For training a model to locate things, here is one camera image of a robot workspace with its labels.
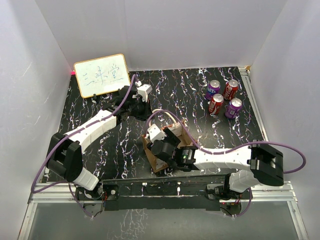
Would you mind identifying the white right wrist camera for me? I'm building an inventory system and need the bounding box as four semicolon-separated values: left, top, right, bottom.
147;124;166;143

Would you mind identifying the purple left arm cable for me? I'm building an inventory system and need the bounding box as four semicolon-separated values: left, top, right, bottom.
31;73;141;218

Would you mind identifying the small framed whiteboard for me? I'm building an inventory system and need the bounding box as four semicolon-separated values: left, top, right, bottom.
73;53;131;99

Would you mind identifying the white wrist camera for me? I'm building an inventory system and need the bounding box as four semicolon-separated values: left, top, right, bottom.
147;124;166;143
135;81;153;103

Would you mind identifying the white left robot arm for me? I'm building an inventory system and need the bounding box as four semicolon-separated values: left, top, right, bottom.
46;84;152;200

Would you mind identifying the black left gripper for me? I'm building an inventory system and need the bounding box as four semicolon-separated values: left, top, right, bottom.
127;97;155;122

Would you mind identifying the red Coca-Cola can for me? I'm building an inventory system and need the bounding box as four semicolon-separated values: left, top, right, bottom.
208;93;224;115
222;79;239;101

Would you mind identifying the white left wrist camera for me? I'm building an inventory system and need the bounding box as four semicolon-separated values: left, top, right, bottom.
135;81;153;103

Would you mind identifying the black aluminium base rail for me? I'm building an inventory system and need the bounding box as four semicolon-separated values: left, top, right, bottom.
18;172;308;240

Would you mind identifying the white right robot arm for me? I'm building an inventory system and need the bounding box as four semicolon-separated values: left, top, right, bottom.
147;124;284;200

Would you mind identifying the purple Fanta can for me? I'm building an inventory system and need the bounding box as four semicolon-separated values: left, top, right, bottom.
205;80;221;101
224;97;243;119

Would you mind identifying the patterned canvas tote bag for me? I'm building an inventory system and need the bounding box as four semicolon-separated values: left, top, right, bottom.
141;109;197;173

